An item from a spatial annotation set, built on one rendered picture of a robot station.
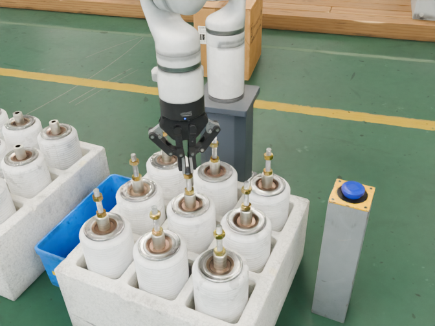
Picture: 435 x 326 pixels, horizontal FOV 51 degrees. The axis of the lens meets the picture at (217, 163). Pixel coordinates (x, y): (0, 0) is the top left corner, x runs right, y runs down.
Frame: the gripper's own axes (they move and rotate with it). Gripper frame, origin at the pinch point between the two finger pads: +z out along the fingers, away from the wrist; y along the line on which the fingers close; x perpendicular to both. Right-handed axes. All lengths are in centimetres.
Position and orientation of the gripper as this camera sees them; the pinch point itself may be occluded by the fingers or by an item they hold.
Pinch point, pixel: (186, 162)
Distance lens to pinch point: 83.5
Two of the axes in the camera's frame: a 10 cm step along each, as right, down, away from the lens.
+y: 9.9, -1.1, 1.2
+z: 0.2, 8.1, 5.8
